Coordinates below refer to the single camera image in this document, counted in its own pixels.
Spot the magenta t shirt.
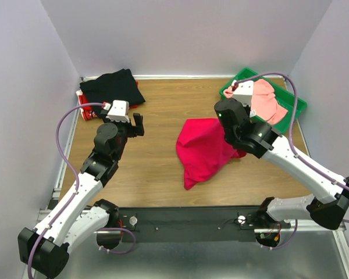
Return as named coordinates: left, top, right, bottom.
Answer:
left=176, top=118, right=247, bottom=190

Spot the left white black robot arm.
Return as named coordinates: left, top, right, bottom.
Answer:
left=17, top=113, right=144, bottom=278

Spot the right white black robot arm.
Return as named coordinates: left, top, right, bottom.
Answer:
left=214, top=98, right=349, bottom=230

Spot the salmon pink t shirt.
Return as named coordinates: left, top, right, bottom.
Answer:
left=222, top=78, right=288, bottom=125

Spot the black folded t shirt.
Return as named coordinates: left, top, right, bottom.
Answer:
left=80, top=69, right=145, bottom=107

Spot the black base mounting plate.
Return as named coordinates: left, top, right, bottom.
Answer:
left=114, top=206, right=291, bottom=243

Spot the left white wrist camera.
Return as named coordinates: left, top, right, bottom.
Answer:
left=103, top=100, right=130, bottom=123

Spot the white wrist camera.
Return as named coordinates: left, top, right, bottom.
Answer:
left=103, top=100, right=130, bottom=123
left=232, top=80, right=254, bottom=106

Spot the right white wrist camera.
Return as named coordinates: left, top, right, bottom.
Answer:
left=232, top=80, right=254, bottom=106

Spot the aluminium frame rail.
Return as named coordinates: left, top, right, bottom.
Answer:
left=34, top=206, right=346, bottom=233

